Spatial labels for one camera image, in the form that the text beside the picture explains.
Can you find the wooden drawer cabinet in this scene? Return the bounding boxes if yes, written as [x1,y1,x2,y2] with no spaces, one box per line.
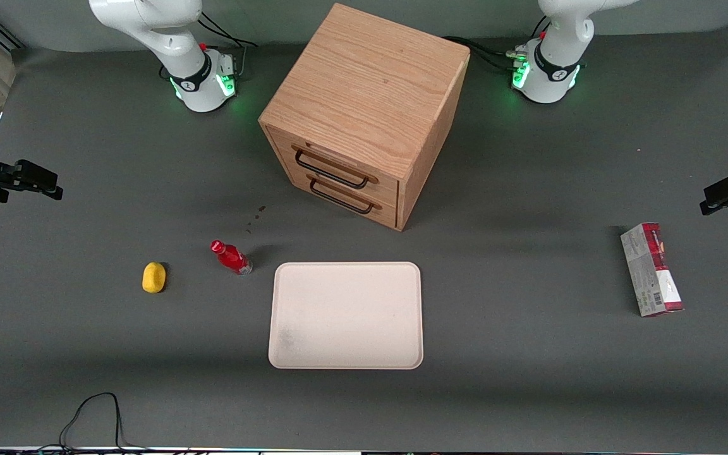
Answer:
[258,3,471,232]

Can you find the black left arm base cables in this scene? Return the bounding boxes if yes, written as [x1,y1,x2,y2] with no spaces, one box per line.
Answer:
[443,36,529,71]

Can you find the wooden drawer front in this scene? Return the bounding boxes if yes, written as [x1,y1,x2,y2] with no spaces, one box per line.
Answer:
[288,171,400,229]
[274,130,401,204]

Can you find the thin black loose cable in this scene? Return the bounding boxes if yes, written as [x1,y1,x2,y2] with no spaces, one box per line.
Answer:
[39,392,150,453]

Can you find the beige plastic tray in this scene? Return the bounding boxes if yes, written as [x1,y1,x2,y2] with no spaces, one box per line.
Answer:
[268,262,424,370]

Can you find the red coke bottle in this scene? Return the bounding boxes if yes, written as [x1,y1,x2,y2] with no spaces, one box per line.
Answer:
[210,240,253,276]

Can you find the aluminium frame rail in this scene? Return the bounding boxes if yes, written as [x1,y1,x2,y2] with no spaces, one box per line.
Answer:
[0,16,23,51]

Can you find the red and grey carton box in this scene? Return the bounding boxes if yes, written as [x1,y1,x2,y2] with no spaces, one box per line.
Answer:
[620,222,684,318]

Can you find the black arm base cables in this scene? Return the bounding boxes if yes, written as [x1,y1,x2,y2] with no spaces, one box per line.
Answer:
[443,36,529,71]
[198,11,258,80]

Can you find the yellow lemon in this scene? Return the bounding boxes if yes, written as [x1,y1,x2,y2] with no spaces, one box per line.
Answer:
[142,262,167,294]

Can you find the black right arm base cables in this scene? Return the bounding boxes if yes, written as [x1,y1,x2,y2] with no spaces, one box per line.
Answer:
[198,11,258,80]

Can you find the black wire drawer handle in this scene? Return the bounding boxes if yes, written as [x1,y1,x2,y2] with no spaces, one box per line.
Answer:
[309,179,377,215]
[293,147,372,190]

